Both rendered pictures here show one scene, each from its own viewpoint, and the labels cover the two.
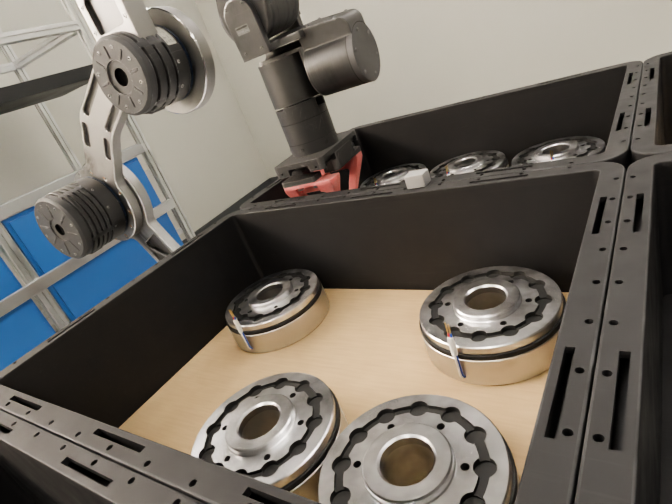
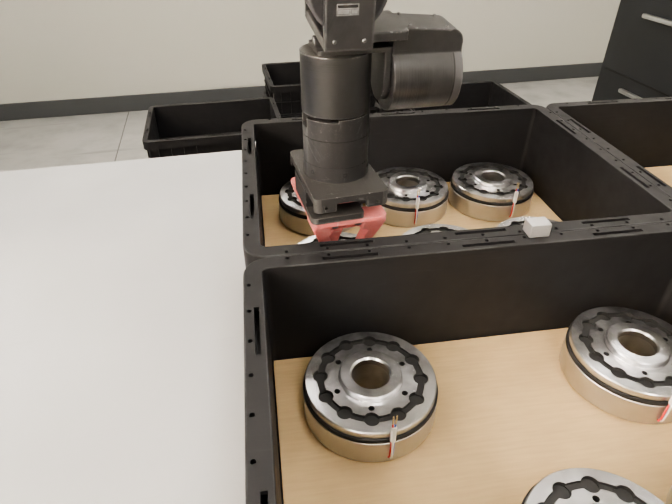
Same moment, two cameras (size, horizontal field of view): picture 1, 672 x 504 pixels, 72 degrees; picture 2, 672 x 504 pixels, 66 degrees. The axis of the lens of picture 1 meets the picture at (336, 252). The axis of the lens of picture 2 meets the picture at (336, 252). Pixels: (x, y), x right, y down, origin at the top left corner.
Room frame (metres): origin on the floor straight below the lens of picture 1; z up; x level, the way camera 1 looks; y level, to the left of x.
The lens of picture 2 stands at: (0.27, 0.30, 1.17)
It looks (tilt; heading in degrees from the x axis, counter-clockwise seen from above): 35 degrees down; 311
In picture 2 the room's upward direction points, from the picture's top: straight up
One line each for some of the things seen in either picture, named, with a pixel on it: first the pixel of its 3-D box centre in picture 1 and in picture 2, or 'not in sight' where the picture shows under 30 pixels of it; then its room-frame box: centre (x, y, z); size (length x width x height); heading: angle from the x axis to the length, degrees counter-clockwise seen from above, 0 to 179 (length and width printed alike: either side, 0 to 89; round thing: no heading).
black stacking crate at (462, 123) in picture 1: (445, 185); (425, 211); (0.53, -0.15, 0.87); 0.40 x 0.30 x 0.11; 49
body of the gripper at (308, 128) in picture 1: (310, 132); (335, 149); (0.55, -0.02, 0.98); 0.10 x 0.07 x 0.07; 146
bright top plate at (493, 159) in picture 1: (466, 167); (407, 186); (0.58, -0.20, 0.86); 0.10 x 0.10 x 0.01
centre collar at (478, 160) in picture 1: (465, 163); (407, 182); (0.58, -0.20, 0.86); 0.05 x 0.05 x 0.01
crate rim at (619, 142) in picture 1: (434, 145); (429, 170); (0.53, -0.15, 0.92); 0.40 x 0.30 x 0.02; 49
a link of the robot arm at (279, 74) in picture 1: (294, 78); (342, 79); (0.55, -0.03, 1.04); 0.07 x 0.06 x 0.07; 53
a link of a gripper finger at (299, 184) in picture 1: (327, 192); (339, 225); (0.54, -0.02, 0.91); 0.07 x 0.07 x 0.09; 56
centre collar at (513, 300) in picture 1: (486, 300); (636, 345); (0.28, -0.09, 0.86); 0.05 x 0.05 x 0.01
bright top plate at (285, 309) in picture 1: (272, 297); (370, 379); (0.43, 0.08, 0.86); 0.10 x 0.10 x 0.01
